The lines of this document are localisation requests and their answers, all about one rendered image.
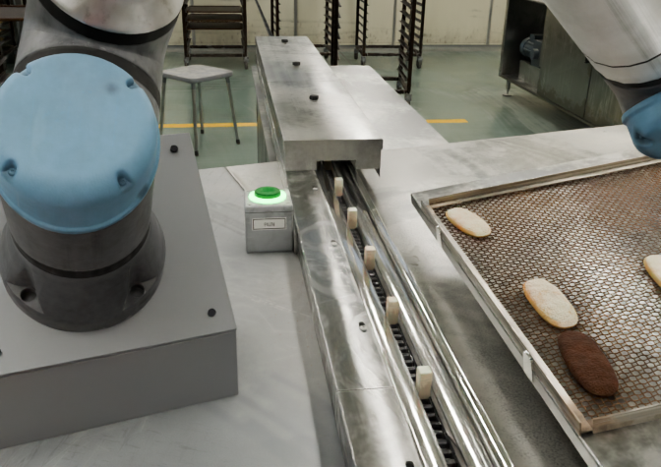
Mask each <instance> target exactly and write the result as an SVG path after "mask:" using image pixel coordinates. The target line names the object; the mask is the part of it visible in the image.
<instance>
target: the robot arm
mask: <svg viewBox="0 0 661 467"><path fill-rule="evenodd" d="M183 2H184V0H27V4H26V10H25V17H24V23H23V28H22V33H21V38H20V43H19V48H18V53H17V58H16V63H15V68H14V72H13V75H11V76H10V77H9V78H8V79H7V80H6V81H5V83H4V84H3V85H2V86H1V87H0V199H1V202H2V206H3V208H4V212H5V215H6V218H7V222H6V224H5V226H4V228H3V230H2V233H1V236H0V274H1V277H2V280H3V283H4V286H5V288H6V290H7V292H8V294H9V296H10V298H11V299H12V300H13V302H14V303H15V304H16V305H17V307H18V308H19V309H20V310H21V311H23V312H24V313H25V314H26V315H27V316H29V317H30V318H32V319H33V320H35V321H38V322H40V323H42V324H44V325H46V326H49V327H52V328H56V329H60V330H65V331H76V332H82V331H94V330H100V329H104V328H107V327H111V326H113V325H115V324H117V323H120V322H122V321H125V320H126V319H128V318H130V317H131V316H133V315H134V314H135V313H137V312H138V311H139V310H140V309H141V308H142V307H143V306H144V305H145V304H146V303H147V302H148V301H149V300H150V298H151V297H152V296H153V294H154V292H155V291H156V289H157V287H158V285H159V283H160V280H161V277H162V275H163V270H164V264H165V255H166V247H165V239H164V235H163V231H162V228H161V226H160V224H159V221H158V220H157V218H156V216H155V214H154V213H153V211H152V210H151V207H152V197H153V187H154V177H155V173H156V170H157V166H158V162H159V154H160V134H159V129H158V125H159V110H160V99H161V86H162V73H163V63H164V57H165V53H166V49H167V45H168V42H169V40H170V37H171V35H172V33H173V30H174V27H175V25H176V22H177V20H178V17H179V14H180V11H181V9H182V6H183ZM543 2H544V3H545V4H546V6H547V7H548V8H549V10H550V11H551V12H552V13H553V15H554V16H555V17H556V19H557V20H558V21H559V23H560V24H561V25H562V26H563V28H564V29H565V30H566V32H567V33H568V34H569V36H570V37H571V39H572V40H573V41H574V42H575V44H576V45H577V46H578V48H579V49H580V50H581V52H582V53H583V54H584V55H585V57H586V58H587V59H588V61H589V62H590V63H591V65H592V66H593V67H594V68H595V69H596V70H597V72H598V73H599V74H600V76H601V77H602V78H603V80H604V81H605V82H606V84H607V85H608V86H609V88H610V89H611V90H612V91H613V93H614V94H615V96H616V98H617V99H618V101H619V104H620V107H621V110H622V113H623V116H622V123H623V124H624V125H625V126H627V128H628V131H629V133H630V136H631V140H632V143H633V145H634V147H635V148H636V149H637V150H638V151H639V152H641V153H642V154H644V155H646V156H648V157H651V158H655V159H661V0H543Z"/></svg>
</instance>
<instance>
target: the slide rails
mask: <svg viewBox="0 0 661 467"><path fill-rule="evenodd" d="M331 165H332V168H333V170H334V172H335V174H336V177H341V178H342V180H343V185H342V190H343V192H344V194H345V196H346V198H347V200H348V203H349V205H350V207H356V209H357V223H358V225H359V227H360V229H361V232H362V234H363V236H364V238H365V241H366V243H367V245H368V246H374V248H375V250H376V253H375V263H376V265H377V268H378V270H379V272H380V274H381V277H382V279H383V281H384V283H385V284H386V287H387V289H388V291H389V293H390V296H391V297H395V296H396V297H397V298H398V301H399V310H398V315H399V317H400V319H401V322H402V324H403V326H404V328H405V331H406V333H407V335H408V337H409V340H410V342H411V344H412V346H413V349H414V351H415V353H416V355H417V357H418V360H419V362H420V364H421V366H429V367H430V368H431V371H432V373H433V375H432V385H431V388H432V390H433V392H434V395H435V397H436V399H437V401H438V404H439V406H440V408H441V410H442V413H443V415H444V417H445V419H446V421H447V424H448V426H449V428H450V430H451V434H452V436H453V438H454V441H455V443H456V445H457V447H458V450H459V452H460V454H461V456H462V459H463V461H464V463H465V465H466V467H493V465H492V463H491V461H490V459H489V457H488V455H487V453H486V451H485V449H484V447H483V445H482V443H481V441H480V439H479V437H478V436H477V433H476V431H475V429H474V427H473V425H472V423H471V421H470V419H469V417H468V415H467V413H466V411H465V409H464V407H463V405H462V403H461V401H460V399H459V397H458V395H457V393H456V391H455V389H454V387H453V385H452V383H451V380H450V378H449V376H448V374H447V372H446V370H445V368H444V366H443V364H442V362H441V360H440V358H439V356H438V354H437V352H436V350H435V348H434V346H433V344H432V342H431V340H430V338H429V336H428V334H427V332H426V330H425V328H424V326H423V324H422V322H421V320H420V318H419V316H418V314H417V312H416V310H415V308H414V306H413V304H412V302H411V300H410V298H409V296H408V294H407V292H406V290H405V288H404V286H403V284H402V282H401V280H400V278H399V276H398V274H397V272H396V270H395V268H394V266H393V264H392V262H391V259H390V257H389V255H388V253H387V251H386V249H385V247H384V245H383V243H382V241H381V239H380V237H379V235H378V233H377V231H376V229H375V227H374V225H373V223H372V221H371V219H370V217H369V215H368V213H367V211H366V209H365V207H364V205H363V203H362V201H361V199H360V197H359V195H358V193H357V191H356V189H355V187H354V185H353V183H352V181H351V179H350V177H349V175H348V173H347V171H346V169H345V167H344V165H343V163H342V161H341V160H332V161H331ZM317 173H318V175H319V178H320V181H321V183H322V186H323V189H324V191H325V194H326V197H327V199H328V202H329V205H330V209H331V212H332V214H333V217H334V220H335V223H336V225H337V228H338V231H339V233H340V236H341V239H342V241H343V244H344V247H345V249H346V252H347V254H348V256H349V259H350V262H351V264H352V267H353V270H354V272H355V275H356V278H357V280H358V283H359V286H360V288H361V291H362V294H363V296H364V299H365V302H366V304H367V307H368V310H369V312H370V315H371V318H372V320H373V323H374V326H375V329H376V331H377V333H378V336H379V338H380V341H381V344H382V346H383V349H384V352H385V354H386V357H387V360H388V362H389V365H390V368H391V372H392V375H393V377H394V380H395V383H396V385H397V388H398V391H399V393H400V396H401V399H402V401H403V404H404V407H405V409H406V412H407V415H408V417H409V420H410V423H411V425H412V428H413V431H414V434H415V435H416V438H417V441H418V443H419V446H420V449H421V451H422V454H423V457H424V459H425V462H426V465H427V467H448V465H447V463H446V460H445V458H444V456H443V454H442V451H441V449H440V447H439V444H438V442H437V439H436V437H435V434H434V432H433V430H432V427H431V425H430V422H429V420H428V417H427V415H426V413H425V410H424V408H423V405H422V403H421V400H420V398H419V396H418V393H417V391H416V388H415V386H414V383H413V381H412V379H411V376H410V374H409V372H408V370H407V367H406V365H405V363H404V360H403V358H402V355H401V353H400V350H399V348H398V346H397V343H396V341H395V338H394V336H393V333H392V331H391V327H390V325H389V322H388V320H387V317H386V315H385V313H384V310H383V308H382V305H381V303H380V300H379V298H378V296H377V293H376V291H375V288H374V286H373V283H372V281H371V279H370V276H369V274H368V271H367V269H366V266H365V265H364V263H363V260H362V258H361V255H360V253H359V250H358V248H357V246H356V243H355V241H354V238H353V236H352V233H351V231H350V229H349V226H348V224H347V221H346V219H345V216H344V214H343V212H342V209H341V207H340V204H339V202H338V199H337V197H336V195H335V192H334V190H333V187H332V185H331V181H330V179H329V176H328V174H327V171H326V169H325V166H324V165H323V163H322V161H317Z"/></svg>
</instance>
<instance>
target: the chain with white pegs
mask: <svg viewBox="0 0 661 467"><path fill-rule="evenodd" d="M255 2H256V4H257V7H258V9H259V12H260V14H261V17H262V19H263V22H264V24H265V27H266V29H267V32H268V34H269V36H273V35H272V33H271V31H270V27H269V25H268V23H267V20H266V18H265V16H264V13H263V11H262V9H261V6H260V4H259V2H258V0H255ZM322 163H323V165H324V166H325V169H326V171H327V174H328V176H329V179H330V182H331V185H332V187H333V190H334V192H335V195H336V197H337V199H338V202H339V204H340V207H341V209H342V212H343V214H344V216H345V219H346V221H347V224H348V226H349V229H350V231H351V233H352V236H353V238H354V241H355V243H356V246H357V248H358V250H359V253H360V255H361V258H362V260H363V263H364V265H365V266H366V269H367V271H368V274H369V276H370V279H371V281H372V283H373V286H374V288H375V291H376V293H377V296H378V298H379V300H380V303H381V305H382V308H383V310H384V313H385V315H386V317H387V320H388V322H389V325H390V327H391V331H392V333H393V336H394V338H395V341H396V343H397V346H398V348H399V350H400V353H401V355H402V358H403V360H404V363H405V365H406V367H407V370H408V372H409V374H410V376H411V379H412V381H413V383H414V386H415V388H416V391H417V393H418V396H419V398H420V400H421V403H422V405H423V404H424V405H423V408H424V410H425V413H426V415H427V417H428V420H429V422H430V421H435V422H430V425H431V427H432V430H433V432H434V434H435V437H436V439H437V442H438V444H439V447H440V449H441V451H442V454H443V456H444V458H445V460H446V463H447V465H448V467H461V465H460V463H459V461H458V459H457V456H456V455H455V452H454V449H453V447H452V445H451V441H450V439H449V437H448V436H447V432H446V430H445V427H444V425H443V423H442V421H441V418H439V414H438V411H437V409H436V407H435V405H434V402H433V401H432V398H431V385H432V375H433V373H432V371H431V368H430V367H429V366H420V367H417V364H416V362H415V360H414V358H413V357H412V353H411V351H410V348H409V346H408V344H407V342H406V339H405V337H404V335H403V332H402V331H401V328H400V325H399V323H398V310H399V301H398V298H397V297H396V296H395V297H387V294H386V292H385V290H384V288H383V285H382V283H381V281H380V278H379V276H378V275H377V273H376V270H375V253H376V250H375V248H374V246H366V247H365V245H364V243H363V241H362V238H361V236H360V234H359V231H358V229H357V209H356V207H348V206H347V204H346V202H345V199H344V197H343V195H342V185H343V180H342V178H341V177H334V175H333V173H332V171H331V160H322ZM429 412H431V413H429ZM434 430H438V431H434ZM440 438H441V439H440ZM442 448H446V449H442ZM446 458H450V459H446Z"/></svg>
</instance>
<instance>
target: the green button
mask: <svg viewBox="0 0 661 467"><path fill-rule="evenodd" d="M254 196H255V197H256V198H258V199H263V200H271V199H276V198H279V197H280V196H281V190H280V189H279V188H276V187H271V186H265V187H260V188H258V189H256V190H255V191H254Z"/></svg>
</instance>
